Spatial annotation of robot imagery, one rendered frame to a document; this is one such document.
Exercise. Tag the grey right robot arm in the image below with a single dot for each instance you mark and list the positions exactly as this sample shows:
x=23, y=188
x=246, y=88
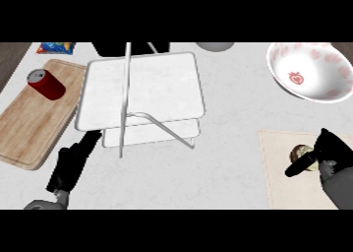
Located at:
x=342, y=187

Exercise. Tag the grey round object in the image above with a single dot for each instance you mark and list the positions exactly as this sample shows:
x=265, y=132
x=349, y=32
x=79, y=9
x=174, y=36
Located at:
x=215, y=46

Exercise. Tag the beige placemat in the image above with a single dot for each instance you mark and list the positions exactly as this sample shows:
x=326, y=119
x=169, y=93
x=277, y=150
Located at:
x=293, y=174

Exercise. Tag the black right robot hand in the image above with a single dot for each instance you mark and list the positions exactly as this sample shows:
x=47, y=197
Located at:
x=335, y=149

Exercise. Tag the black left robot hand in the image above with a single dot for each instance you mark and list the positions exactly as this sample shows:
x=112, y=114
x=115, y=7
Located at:
x=70, y=164

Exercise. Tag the wooden cutting board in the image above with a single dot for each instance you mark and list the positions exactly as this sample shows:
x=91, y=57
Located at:
x=36, y=114

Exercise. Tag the black appliance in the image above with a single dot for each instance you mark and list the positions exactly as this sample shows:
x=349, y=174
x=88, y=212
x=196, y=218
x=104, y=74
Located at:
x=113, y=48

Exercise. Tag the white tiered shelf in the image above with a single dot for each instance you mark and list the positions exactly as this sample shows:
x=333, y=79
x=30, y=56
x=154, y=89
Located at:
x=143, y=98

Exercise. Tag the brown cupcake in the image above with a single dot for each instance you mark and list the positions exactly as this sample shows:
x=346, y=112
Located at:
x=302, y=156

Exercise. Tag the red soda can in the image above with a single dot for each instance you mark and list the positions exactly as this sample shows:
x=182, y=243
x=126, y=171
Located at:
x=47, y=84

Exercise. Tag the white strawberry print bowl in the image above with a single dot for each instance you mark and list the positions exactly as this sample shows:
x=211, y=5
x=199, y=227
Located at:
x=311, y=73

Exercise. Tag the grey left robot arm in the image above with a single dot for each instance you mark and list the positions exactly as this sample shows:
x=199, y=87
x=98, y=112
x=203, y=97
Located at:
x=50, y=201

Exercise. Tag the blue snack packet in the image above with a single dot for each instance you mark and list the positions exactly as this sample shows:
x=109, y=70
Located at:
x=56, y=48

